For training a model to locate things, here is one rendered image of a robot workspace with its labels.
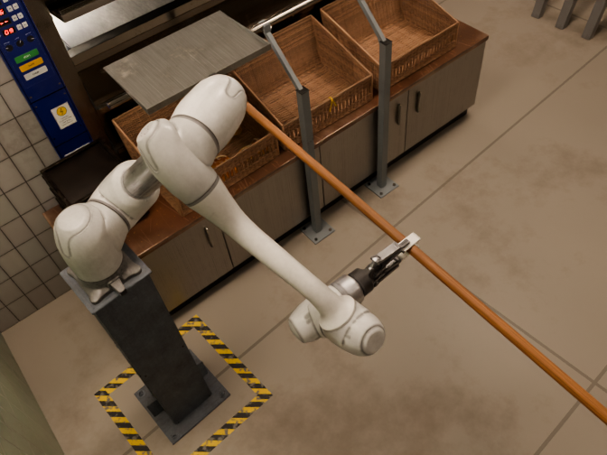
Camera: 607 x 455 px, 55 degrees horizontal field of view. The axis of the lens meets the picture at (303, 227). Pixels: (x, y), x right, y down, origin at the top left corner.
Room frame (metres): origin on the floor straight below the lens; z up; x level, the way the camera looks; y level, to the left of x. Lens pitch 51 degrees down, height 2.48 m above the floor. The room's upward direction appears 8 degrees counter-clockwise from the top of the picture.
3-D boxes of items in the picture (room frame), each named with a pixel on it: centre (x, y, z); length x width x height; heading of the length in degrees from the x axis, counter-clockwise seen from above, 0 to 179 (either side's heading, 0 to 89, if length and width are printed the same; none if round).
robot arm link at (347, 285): (0.83, -0.09, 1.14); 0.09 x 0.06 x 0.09; 33
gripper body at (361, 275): (0.87, -0.16, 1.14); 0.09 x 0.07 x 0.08; 123
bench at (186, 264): (2.26, 0.01, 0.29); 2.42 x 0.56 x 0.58; 123
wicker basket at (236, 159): (2.02, 0.42, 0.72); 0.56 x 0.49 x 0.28; 124
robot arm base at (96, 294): (1.11, 0.64, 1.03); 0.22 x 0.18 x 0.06; 37
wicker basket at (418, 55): (2.67, -0.59, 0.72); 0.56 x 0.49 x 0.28; 122
